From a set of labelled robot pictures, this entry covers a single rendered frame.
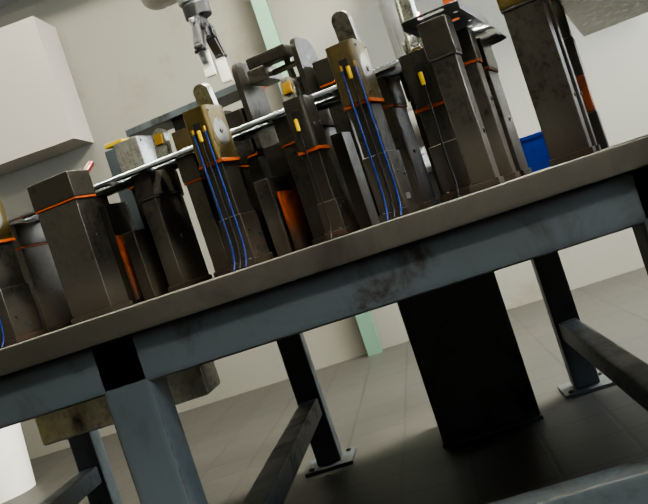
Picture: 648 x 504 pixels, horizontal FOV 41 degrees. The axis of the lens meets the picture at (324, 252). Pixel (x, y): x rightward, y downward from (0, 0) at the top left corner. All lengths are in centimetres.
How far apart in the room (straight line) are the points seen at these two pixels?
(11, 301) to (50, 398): 74
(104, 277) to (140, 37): 341
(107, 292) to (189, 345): 67
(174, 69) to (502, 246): 406
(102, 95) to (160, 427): 406
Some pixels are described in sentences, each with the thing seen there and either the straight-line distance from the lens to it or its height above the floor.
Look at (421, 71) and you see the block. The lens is 163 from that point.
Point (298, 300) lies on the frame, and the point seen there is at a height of 63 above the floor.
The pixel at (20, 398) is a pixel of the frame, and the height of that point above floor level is 62.
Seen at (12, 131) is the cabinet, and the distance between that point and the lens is 517.
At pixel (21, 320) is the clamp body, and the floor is 75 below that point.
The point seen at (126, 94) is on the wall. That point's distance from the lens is 528.
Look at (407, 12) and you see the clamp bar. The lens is 205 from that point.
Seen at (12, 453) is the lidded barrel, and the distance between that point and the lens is 453.
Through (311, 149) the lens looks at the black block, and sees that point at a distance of 173.
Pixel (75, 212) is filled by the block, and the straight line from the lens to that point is 201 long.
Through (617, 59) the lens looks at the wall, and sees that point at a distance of 516.
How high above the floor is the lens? 70
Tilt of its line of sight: 1 degrees down
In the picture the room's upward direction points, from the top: 18 degrees counter-clockwise
